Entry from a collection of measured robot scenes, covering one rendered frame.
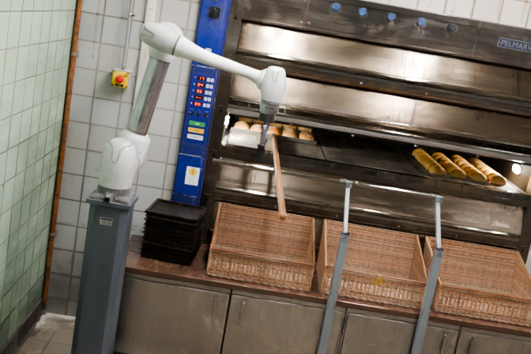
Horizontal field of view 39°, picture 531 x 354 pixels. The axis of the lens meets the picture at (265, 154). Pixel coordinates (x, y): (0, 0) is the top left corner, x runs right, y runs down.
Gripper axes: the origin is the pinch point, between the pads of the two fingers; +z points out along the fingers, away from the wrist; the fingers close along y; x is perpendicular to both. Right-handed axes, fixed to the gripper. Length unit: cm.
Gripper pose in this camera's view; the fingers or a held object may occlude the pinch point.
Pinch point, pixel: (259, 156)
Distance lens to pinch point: 343.0
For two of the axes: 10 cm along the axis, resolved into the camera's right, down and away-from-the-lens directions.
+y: -0.4, 1.9, -9.8
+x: 9.8, 1.9, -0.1
